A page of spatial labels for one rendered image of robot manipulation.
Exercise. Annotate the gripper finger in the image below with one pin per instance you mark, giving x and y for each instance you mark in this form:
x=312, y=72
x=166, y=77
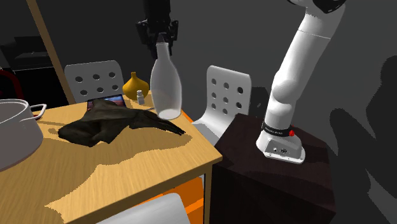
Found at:
x=145, y=31
x=174, y=31

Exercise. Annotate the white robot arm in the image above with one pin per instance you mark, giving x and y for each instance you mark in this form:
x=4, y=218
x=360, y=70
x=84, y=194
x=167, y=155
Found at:
x=290, y=80

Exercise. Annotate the clear glass bottle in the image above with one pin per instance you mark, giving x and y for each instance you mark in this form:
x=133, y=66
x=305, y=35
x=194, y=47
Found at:
x=166, y=83

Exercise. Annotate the yellow onion-shaped vase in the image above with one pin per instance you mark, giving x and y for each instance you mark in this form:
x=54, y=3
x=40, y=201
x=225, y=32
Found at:
x=134, y=86

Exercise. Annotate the small white bottle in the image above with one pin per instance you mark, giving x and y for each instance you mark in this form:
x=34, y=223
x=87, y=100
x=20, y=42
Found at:
x=140, y=97

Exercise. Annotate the black tablet with colourful screen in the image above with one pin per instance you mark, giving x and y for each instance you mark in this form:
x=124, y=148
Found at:
x=115, y=99

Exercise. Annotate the dark brown crumpled cloth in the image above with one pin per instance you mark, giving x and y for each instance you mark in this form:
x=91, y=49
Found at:
x=102, y=124

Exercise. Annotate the black cabinet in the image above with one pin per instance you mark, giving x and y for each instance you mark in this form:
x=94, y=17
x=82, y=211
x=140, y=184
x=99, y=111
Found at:
x=31, y=71

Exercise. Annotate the wooden table with orange drawers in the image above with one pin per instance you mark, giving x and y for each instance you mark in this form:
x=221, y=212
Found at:
x=130, y=173

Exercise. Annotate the grey cooking pot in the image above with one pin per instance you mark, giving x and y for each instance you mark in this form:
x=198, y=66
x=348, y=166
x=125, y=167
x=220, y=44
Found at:
x=15, y=133

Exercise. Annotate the dark robot stand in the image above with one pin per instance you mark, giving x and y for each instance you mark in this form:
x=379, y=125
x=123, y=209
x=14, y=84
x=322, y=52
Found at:
x=273, y=186

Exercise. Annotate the slanted wooden post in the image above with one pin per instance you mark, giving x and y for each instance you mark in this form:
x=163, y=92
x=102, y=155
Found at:
x=49, y=46

